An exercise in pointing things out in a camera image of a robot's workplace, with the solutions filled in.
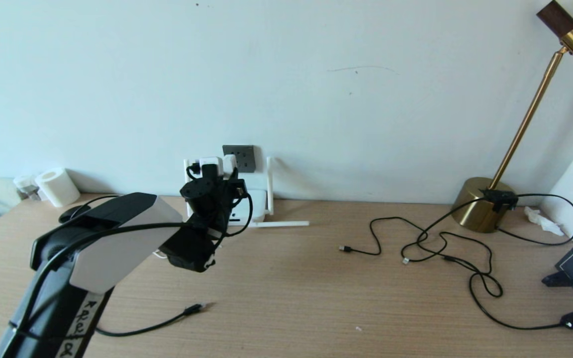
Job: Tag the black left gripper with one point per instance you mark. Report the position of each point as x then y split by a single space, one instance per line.
209 199

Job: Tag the white power adapter block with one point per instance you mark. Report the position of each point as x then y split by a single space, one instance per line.
230 163

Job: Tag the white wifi router with antennas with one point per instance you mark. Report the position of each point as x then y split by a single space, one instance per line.
269 189

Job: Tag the black round desk grommet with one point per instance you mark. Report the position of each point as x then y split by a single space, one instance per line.
70 215

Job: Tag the white toilet paper roll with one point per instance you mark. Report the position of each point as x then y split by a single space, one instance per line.
58 188

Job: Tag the small clear plastic jar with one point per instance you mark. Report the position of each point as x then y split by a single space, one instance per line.
26 185

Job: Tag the brass desk lamp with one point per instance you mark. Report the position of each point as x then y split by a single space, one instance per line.
483 208

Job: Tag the crumpled white tissue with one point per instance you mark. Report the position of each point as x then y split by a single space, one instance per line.
541 220

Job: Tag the black plastic clip stand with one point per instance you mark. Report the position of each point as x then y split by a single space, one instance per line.
556 278

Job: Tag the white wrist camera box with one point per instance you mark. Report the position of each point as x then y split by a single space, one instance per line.
212 166

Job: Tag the grey wall power socket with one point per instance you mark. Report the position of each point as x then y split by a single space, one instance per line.
246 158

